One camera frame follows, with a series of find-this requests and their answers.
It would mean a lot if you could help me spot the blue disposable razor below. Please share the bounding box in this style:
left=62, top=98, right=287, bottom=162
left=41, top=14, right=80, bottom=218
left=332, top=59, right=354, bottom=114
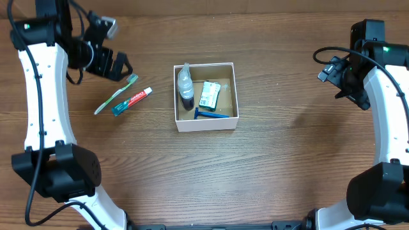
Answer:
left=194, top=107, right=229, bottom=119

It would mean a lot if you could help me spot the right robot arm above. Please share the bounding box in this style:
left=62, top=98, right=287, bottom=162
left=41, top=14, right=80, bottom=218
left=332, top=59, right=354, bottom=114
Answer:
left=303, top=38, right=408, bottom=229

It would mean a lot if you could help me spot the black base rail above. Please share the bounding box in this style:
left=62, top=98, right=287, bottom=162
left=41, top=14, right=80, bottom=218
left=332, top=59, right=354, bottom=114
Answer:
left=127, top=220, right=303, bottom=230

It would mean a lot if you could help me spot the green white toothbrush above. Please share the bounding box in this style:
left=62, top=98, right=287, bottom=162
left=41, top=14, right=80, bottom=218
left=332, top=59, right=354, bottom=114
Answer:
left=94, top=73, right=139, bottom=115

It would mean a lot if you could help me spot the white cardboard box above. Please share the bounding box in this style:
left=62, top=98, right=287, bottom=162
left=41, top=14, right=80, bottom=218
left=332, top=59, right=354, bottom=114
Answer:
left=173, top=63, right=239, bottom=132

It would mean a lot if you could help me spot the red green toothpaste tube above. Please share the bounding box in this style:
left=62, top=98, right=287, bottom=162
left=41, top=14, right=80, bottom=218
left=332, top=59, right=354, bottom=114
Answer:
left=111, top=88, right=153, bottom=116

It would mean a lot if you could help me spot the clear foam pump bottle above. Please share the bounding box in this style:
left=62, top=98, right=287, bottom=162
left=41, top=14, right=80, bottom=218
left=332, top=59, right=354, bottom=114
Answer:
left=177, top=63, right=194, bottom=111

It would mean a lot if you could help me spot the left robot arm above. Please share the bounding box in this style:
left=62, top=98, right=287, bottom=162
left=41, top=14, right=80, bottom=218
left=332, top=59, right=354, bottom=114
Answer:
left=10, top=0, right=134, bottom=229

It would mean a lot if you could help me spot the green soap packet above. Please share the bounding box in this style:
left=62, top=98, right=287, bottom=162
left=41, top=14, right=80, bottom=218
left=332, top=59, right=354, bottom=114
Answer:
left=199, top=81, right=221, bottom=112

